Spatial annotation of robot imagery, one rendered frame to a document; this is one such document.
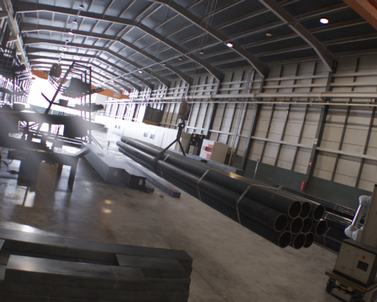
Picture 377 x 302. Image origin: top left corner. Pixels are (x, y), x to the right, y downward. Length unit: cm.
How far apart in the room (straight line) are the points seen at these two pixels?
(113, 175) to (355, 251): 642
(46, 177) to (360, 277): 591
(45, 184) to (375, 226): 611
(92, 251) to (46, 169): 380
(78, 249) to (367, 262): 381
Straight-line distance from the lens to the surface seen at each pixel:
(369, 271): 487
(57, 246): 301
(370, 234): 527
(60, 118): 858
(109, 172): 881
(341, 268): 502
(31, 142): 859
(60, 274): 254
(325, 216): 823
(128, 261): 295
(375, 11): 977
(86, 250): 303
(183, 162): 432
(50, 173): 662
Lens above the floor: 171
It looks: 2 degrees down
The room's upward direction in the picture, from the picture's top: 14 degrees clockwise
